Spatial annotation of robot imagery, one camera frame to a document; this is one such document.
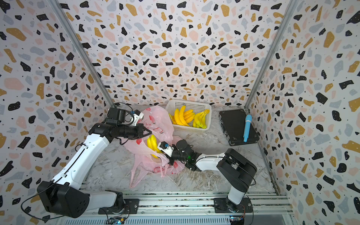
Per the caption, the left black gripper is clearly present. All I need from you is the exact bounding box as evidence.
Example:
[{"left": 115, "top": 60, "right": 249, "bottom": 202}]
[{"left": 118, "top": 123, "right": 153, "bottom": 139}]

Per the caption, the yellow banana bunch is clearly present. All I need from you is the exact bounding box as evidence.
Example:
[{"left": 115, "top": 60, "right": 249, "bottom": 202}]
[
  {"left": 168, "top": 106, "right": 195, "bottom": 127},
  {"left": 147, "top": 135, "right": 162, "bottom": 153}
]

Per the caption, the pink plastic bag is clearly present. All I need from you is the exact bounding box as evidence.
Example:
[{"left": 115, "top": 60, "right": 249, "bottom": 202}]
[
  {"left": 124, "top": 106, "right": 182, "bottom": 166},
  {"left": 129, "top": 155, "right": 185, "bottom": 188}
]

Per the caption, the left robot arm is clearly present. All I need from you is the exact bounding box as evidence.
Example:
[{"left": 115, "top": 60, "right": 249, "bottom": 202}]
[{"left": 35, "top": 106, "right": 152, "bottom": 218}]

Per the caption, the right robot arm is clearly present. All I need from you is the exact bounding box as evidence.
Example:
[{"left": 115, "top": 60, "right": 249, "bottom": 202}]
[{"left": 158, "top": 139, "right": 257, "bottom": 212}]

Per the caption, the greenish banana bunch right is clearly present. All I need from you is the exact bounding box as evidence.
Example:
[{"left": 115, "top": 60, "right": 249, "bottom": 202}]
[{"left": 193, "top": 109, "right": 210, "bottom": 129}]

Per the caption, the white plastic basket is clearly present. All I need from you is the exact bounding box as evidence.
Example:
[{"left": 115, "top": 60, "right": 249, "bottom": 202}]
[{"left": 166, "top": 99, "right": 212, "bottom": 133}]

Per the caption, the black case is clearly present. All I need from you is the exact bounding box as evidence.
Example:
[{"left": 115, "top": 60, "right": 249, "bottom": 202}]
[{"left": 219, "top": 109, "right": 259, "bottom": 146}]

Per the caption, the blue microphone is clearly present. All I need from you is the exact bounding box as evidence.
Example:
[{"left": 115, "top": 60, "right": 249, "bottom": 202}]
[{"left": 243, "top": 114, "right": 252, "bottom": 143}]

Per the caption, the right circuit board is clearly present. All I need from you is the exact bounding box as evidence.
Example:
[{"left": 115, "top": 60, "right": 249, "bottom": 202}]
[{"left": 229, "top": 216, "right": 245, "bottom": 225}]

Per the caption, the left green circuit board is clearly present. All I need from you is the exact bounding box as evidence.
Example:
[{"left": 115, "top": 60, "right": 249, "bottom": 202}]
[{"left": 109, "top": 217, "right": 126, "bottom": 225}]

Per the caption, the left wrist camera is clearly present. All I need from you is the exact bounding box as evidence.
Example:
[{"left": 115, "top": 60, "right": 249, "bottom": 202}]
[{"left": 132, "top": 110, "right": 144, "bottom": 126}]

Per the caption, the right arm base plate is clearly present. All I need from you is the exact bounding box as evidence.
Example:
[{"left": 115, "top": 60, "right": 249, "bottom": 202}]
[{"left": 213, "top": 197, "right": 253, "bottom": 213}]

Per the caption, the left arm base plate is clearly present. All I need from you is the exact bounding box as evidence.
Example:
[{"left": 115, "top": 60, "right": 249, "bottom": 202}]
[{"left": 97, "top": 198, "right": 140, "bottom": 217}]

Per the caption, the aluminium rail frame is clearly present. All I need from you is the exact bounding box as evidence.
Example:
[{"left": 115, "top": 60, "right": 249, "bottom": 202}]
[{"left": 54, "top": 192, "right": 294, "bottom": 225}]

